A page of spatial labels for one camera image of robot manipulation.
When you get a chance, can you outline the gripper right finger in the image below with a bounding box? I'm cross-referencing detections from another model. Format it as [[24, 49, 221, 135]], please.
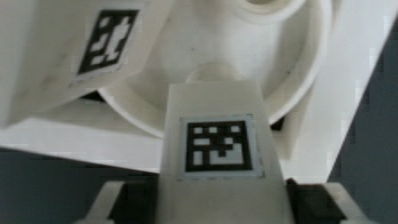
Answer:
[[285, 179, 376, 224]]

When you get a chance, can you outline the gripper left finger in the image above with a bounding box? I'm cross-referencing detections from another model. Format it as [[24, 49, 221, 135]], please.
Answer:
[[76, 177, 157, 224]]

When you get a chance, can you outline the white stool leg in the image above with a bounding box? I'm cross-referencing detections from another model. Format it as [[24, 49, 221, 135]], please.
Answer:
[[156, 64, 292, 224], [0, 0, 175, 128]]

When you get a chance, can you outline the white U-shaped fence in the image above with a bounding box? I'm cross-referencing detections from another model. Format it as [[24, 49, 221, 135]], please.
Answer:
[[0, 0, 398, 183]]

